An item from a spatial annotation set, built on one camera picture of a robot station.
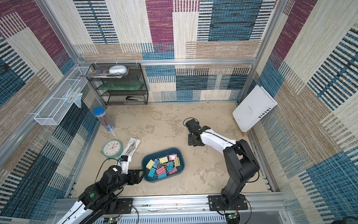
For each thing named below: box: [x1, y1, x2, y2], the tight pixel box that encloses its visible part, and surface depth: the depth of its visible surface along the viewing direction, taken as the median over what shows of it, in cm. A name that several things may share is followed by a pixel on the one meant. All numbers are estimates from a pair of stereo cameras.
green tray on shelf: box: [97, 81, 148, 91], surface depth 99 cm
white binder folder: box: [232, 84, 278, 133], surface depth 91 cm
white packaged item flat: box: [118, 137, 142, 160], surface depth 98 cm
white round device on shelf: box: [109, 64, 128, 75], surface depth 91 cm
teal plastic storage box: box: [141, 147, 186, 183], surface depth 87 cm
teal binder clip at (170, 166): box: [166, 161, 174, 172], surface depth 86 cm
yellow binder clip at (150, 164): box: [145, 159, 155, 170], surface depth 86 cm
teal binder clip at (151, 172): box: [147, 168, 156, 178], surface depth 85 cm
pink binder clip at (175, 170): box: [168, 167, 179, 175], surface depth 85 cm
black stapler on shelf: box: [125, 96, 145, 102], surface depth 111 cm
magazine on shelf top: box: [79, 66, 129, 79], surface depth 90 cm
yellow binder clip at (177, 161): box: [174, 156, 181, 167], surface depth 87 cm
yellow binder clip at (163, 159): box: [158, 156, 169, 164], surface depth 89 cm
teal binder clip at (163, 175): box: [158, 172, 167, 180], surface depth 83 cm
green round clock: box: [100, 139, 124, 160], surface depth 94 cm
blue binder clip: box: [151, 158, 162, 170], surface depth 87 cm
